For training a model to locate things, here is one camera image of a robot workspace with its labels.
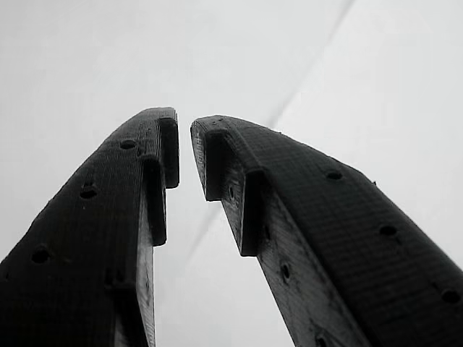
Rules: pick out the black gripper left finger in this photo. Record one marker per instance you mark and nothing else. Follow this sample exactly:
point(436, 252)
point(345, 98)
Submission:
point(90, 235)

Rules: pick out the white sheet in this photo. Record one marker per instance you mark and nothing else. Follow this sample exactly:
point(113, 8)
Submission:
point(217, 54)

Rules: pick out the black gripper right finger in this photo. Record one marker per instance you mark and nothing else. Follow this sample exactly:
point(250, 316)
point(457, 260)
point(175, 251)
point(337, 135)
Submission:
point(343, 253)

